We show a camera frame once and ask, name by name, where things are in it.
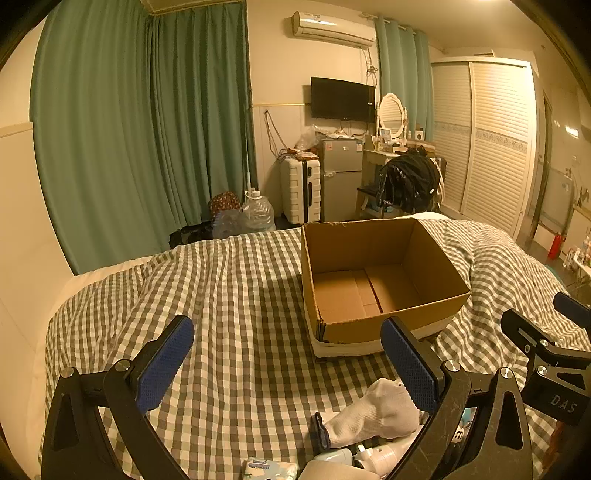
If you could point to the black bag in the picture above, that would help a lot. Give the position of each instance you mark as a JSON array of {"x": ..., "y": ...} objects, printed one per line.
[{"x": 189, "y": 235}]

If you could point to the white suitcase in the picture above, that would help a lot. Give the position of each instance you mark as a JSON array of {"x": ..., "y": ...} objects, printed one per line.
[{"x": 298, "y": 189}]

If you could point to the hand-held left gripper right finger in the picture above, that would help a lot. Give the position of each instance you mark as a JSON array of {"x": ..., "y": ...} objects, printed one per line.
[{"x": 411, "y": 369}]

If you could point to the oval white vanity mirror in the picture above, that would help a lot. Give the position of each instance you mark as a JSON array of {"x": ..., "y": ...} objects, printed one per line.
[{"x": 392, "y": 113}]

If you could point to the large clear water jug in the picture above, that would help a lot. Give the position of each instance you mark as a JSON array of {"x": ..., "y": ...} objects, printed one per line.
[{"x": 258, "y": 214}]

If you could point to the small photo frame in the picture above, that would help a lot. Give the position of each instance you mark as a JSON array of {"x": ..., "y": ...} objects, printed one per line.
[{"x": 385, "y": 134}]

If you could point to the clear empty water bottle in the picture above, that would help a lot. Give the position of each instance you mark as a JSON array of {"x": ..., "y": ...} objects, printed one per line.
[{"x": 227, "y": 225}]

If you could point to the white louvered wardrobe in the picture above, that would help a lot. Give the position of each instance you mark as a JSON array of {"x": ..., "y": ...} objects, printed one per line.
[{"x": 489, "y": 143}]

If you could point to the white air conditioner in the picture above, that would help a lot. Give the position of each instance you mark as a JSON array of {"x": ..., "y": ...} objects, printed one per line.
[{"x": 332, "y": 27}]

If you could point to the thin white pole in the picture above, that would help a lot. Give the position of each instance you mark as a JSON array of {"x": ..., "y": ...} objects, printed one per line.
[{"x": 250, "y": 152}]

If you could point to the green curtain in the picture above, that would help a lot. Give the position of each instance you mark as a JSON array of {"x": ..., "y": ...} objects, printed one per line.
[
  {"x": 92, "y": 138},
  {"x": 401, "y": 78},
  {"x": 203, "y": 115}
]

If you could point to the blue white tissue pack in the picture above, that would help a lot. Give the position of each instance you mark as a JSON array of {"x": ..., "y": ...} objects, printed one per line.
[{"x": 270, "y": 470}]

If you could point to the cream dressing table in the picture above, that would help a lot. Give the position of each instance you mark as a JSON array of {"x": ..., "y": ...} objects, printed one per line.
[{"x": 371, "y": 159}]

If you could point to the brown cardboard box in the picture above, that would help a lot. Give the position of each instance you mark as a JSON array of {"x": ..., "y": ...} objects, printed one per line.
[{"x": 351, "y": 290}]

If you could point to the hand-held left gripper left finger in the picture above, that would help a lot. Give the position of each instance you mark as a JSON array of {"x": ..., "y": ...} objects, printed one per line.
[{"x": 166, "y": 364}]

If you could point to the white sock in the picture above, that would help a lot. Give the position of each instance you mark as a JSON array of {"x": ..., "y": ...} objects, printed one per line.
[{"x": 383, "y": 410}]

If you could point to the clear plastic bag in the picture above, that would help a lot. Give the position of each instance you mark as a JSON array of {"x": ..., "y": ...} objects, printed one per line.
[{"x": 308, "y": 138}]

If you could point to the silver small fridge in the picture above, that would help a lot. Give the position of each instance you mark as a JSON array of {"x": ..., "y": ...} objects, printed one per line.
[{"x": 339, "y": 184}]

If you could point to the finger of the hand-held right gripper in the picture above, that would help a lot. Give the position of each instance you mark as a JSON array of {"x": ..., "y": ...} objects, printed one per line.
[
  {"x": 575, "y": 305},
  {"x": 521, "y": 325}
]

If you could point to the red fire extinguisher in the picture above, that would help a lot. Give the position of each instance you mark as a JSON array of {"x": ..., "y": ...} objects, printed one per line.
[{"x": 556, "y": 247}]

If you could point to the black wall television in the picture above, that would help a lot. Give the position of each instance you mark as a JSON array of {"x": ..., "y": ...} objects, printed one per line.
[{"x": 341, "y": 99}]

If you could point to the white plastic bottle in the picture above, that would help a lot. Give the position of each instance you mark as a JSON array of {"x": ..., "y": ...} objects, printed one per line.
[{"x": 385, "y": 454}]

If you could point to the brown patterned bag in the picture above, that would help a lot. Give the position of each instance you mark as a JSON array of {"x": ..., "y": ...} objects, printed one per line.
[{"x": 224, "y": 203}]

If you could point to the white rounded case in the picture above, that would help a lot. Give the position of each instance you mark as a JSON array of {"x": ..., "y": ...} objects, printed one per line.
[{"x": 334, "y": 458}]

